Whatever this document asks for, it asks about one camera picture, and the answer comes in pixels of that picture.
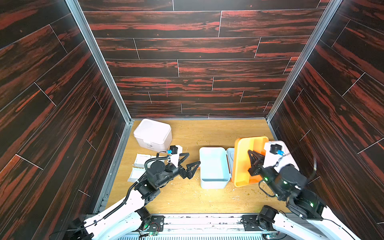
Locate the orange tray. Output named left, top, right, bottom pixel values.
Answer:
left=232, top=136, right=269, bottom=188

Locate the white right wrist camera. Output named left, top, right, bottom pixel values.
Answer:
left=263, top=141, right=284, bottom=168

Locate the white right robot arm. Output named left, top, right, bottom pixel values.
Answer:
left=248, top=150, right=358, bottom=240

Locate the pink medicine chest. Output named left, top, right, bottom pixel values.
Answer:
left=134, top=119, right=173, bottom=152

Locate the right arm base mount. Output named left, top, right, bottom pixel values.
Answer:
left=240, top=215, right=275, bottom=232

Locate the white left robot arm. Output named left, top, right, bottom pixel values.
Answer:
left=63, top=152, right=201, bottom=240

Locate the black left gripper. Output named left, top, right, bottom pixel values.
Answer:
left=154, top=153, right=199, bottom=189

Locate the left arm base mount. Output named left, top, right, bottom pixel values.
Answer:
left=137, top=215, right=165, bottom=239

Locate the white gauze packet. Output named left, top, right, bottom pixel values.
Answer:
left=128, top=167, right=146, bottom=183
left=149, top=156, right=159, bottom=162
left=133, top=154, right=152, bottom=168

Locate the white orange-trimmed medicine chest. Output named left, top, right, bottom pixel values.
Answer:
left=199, top=147, right=235, bottom=190

